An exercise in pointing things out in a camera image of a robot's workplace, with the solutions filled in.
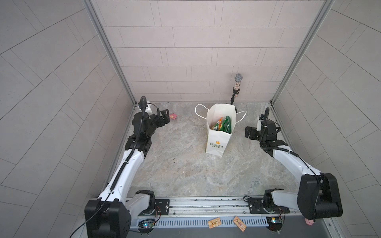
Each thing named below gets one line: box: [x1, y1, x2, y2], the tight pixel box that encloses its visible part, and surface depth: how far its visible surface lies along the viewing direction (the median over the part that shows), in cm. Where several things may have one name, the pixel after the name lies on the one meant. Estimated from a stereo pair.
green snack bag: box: [220, 115, 232, 134], surface depth 87 cm
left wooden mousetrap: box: [208, 217, 222, 230], surface depth 68 cm
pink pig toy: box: [304, 217, 315, 226], surface depth 67 cm
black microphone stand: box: [230, 73, 244, 114], surface depth 95 cm
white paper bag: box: [194, 103, 247, 157], surface depth 83 cm
